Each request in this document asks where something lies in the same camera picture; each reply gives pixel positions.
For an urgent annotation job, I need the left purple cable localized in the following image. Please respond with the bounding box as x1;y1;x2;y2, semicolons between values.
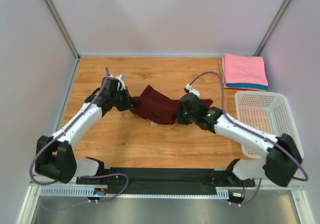
29;67;130;211

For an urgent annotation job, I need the right aluminium frame post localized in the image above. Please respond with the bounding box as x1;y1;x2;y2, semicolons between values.
254;0;293;57

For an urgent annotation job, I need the purple cable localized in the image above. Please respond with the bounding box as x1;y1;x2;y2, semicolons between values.
29;67;130;211
187;71;309;208

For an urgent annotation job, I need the white plastic basket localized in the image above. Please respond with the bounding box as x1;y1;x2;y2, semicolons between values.
235;91;304;157

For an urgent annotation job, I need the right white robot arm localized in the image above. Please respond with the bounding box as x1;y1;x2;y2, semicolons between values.
176;93;303;187

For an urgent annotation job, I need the aluminium frame post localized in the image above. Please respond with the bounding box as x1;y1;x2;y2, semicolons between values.
43;0;81;61
254;0;293;57

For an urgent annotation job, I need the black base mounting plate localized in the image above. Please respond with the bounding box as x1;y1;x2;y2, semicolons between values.
75;167;256;195

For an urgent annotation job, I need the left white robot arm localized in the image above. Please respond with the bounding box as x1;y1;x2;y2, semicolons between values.
30;75;134;183

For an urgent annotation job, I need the blue folded t-shirt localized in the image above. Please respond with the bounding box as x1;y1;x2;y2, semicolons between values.
226;83;268;90

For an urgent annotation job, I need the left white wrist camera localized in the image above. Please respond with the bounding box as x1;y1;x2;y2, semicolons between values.
116;74;125;82

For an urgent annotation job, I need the aluminium slotted cable rail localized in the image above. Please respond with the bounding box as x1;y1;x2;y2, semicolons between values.
37;185;247;199

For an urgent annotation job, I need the pink folded t-shirt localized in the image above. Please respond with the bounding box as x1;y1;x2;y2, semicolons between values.
222;53;269;87

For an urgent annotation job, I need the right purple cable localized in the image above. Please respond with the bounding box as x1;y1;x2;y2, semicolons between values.
187;71;309;208

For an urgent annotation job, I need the left aluminium frame post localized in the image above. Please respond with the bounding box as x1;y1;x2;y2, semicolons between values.
43;0;81;61

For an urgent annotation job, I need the maroon t-shirt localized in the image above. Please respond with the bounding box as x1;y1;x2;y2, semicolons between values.
129;84;214;126

